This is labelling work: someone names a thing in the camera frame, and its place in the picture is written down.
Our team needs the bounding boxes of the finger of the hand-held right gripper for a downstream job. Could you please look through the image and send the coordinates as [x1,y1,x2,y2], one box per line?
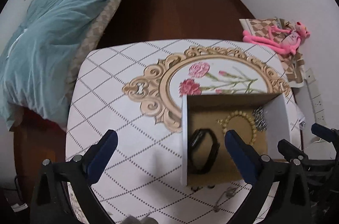
[277,139,320,170]
[311,123,339,161]

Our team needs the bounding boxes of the brown checkered cloth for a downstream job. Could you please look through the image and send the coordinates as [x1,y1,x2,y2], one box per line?
[239,17,308,87]

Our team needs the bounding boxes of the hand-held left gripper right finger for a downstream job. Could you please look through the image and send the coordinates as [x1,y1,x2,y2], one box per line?
[224,129,311,224]

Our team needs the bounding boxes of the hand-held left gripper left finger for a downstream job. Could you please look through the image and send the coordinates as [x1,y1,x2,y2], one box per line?
[30,129,119,224]

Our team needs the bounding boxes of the white cardboard box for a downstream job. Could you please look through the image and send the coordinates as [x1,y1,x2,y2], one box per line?
[181,93,293,187]

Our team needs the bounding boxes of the white power strip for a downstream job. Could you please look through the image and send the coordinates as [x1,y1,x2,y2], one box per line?
[304,68,327,122]

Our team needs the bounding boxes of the black cable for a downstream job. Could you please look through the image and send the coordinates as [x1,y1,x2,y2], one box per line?
[10,174,27,209]

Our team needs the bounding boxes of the beige beaded bracelet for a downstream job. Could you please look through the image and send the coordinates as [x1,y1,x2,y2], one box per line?
[218,111,259,147]

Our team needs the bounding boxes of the thin metal chain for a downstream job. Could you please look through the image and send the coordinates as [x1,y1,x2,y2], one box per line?
[213,185,239,213]

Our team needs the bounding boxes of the black smart watch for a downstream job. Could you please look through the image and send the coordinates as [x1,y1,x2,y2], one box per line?
[188,128,221,175]

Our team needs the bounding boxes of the bed with teal blanket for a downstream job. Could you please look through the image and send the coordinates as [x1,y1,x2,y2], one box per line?
[0,0,146,130]

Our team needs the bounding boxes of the pink plush toy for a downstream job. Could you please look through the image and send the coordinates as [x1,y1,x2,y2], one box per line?
[243,21,312,55]

